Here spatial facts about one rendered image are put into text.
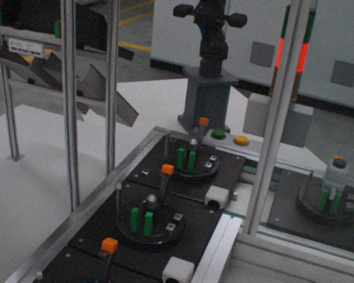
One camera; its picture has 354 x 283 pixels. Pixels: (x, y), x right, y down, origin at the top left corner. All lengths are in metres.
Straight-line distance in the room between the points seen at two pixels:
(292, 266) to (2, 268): 0.61
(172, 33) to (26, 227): 3.50
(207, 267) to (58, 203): 0.46
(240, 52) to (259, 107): 3.35
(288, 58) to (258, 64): 3.39
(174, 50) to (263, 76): 0.97
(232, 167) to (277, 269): 0.29
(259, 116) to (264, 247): 0.28
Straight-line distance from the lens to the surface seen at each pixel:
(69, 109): 0.81
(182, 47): 4.29
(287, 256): 0.89
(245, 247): 0.89
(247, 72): 4.13
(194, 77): 1.33
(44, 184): 1.14
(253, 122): 0.76
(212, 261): 0.80
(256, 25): 4.00
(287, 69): 0.70
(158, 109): 1.55
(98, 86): 0.96
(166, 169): 0.83
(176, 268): 0.73
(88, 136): 1.35
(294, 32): 0.68
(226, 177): 1.00
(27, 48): 0.83
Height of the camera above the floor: 1.52
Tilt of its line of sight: 29 degrees down
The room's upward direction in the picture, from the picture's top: 6 degrees clockwise
